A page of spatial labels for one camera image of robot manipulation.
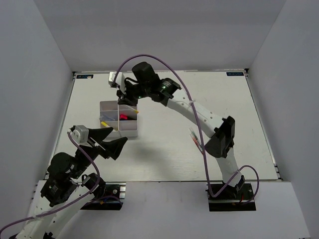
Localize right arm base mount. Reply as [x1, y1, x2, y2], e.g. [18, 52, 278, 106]
[206, 183, 256, 212]

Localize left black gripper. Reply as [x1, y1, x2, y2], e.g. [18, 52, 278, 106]
[72, 126, 129, 178]

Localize left corner blue label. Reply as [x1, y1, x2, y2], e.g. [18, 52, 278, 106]
[76, 74, 94, 79]

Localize white left organizer box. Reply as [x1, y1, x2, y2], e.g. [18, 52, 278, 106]
[99, 101, 121, 138]

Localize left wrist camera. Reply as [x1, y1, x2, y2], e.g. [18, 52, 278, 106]
[67, 125, 89, 146]

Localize corner blue label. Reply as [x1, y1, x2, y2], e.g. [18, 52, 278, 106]
[226, 72, 244, 76]
[76, 74, 94, 79]

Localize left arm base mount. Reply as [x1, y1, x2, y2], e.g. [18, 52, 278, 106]
[81, 182, 126, 211]

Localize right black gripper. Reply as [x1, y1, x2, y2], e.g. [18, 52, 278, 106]
[117, 81, 151, 107]

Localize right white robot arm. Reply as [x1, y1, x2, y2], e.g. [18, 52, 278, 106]
[109, 62, 245, 199]

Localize clear glue bottle blue cap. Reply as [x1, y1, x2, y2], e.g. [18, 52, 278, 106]
[100, 114, 118, 121]

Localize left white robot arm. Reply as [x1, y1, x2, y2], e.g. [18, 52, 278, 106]
[12, 125, 128, 239]

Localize white organizer box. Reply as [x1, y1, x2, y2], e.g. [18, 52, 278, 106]
[99, 101, 121, 138]
[118, 105, 138, 138]

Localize white right organizer box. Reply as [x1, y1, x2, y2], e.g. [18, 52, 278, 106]
[118, 105, 138, 138]

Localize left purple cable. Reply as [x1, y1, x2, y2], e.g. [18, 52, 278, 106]
[0, 130, 123, 231]

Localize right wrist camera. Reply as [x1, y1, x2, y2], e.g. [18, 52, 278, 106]
[108, 72, 125, 92]

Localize right corner blue label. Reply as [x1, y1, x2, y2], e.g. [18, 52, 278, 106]
[226, 72, 244, 76]

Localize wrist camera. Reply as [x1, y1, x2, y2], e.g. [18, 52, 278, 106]
[108, 72, 125, 92]
[67, 125, 89, 146]

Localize red orange pen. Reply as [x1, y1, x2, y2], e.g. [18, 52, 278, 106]
[190, 134, 203, 154]

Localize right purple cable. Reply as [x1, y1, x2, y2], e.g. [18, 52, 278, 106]
[113, 54, 260, 206]

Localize pink black highlighter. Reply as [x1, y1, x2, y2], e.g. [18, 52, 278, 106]
[119, 114, 129, 120]

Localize green clear pen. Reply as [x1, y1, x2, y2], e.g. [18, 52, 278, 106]
[189, 128, 201, 145]

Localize purple cable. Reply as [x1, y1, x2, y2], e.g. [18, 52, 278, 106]
[0, 130, 123, 231]
[113, 54, 260, 206]

